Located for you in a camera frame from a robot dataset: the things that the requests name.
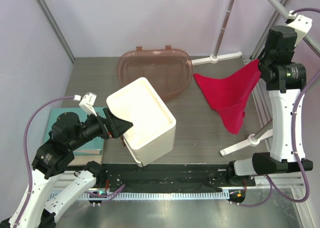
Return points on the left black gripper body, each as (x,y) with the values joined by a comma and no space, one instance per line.
(102,127)

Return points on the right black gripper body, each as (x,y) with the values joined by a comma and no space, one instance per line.
(264,60)

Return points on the red t shirt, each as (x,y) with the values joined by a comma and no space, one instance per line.
(229,96)

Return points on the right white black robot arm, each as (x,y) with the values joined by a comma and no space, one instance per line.
(285,81)

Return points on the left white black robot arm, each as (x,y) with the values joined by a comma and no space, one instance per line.
(67,134)

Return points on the white plastic storage box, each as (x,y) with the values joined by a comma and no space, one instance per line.
(154,126)

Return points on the beige board under book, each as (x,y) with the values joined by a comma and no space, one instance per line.
(91,151)

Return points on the brown translucent plastic lid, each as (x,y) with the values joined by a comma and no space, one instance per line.
(169,70)

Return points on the metal clothes rack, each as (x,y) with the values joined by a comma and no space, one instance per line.
(258,93)

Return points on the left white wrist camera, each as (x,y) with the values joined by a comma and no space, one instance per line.
(86,103)

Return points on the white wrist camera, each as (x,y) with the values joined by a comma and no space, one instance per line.
(300,23)
(86,103)

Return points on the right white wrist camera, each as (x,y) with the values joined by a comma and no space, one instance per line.
(300,23)

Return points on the white slotted cable duct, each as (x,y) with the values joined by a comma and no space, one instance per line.
(126,196)

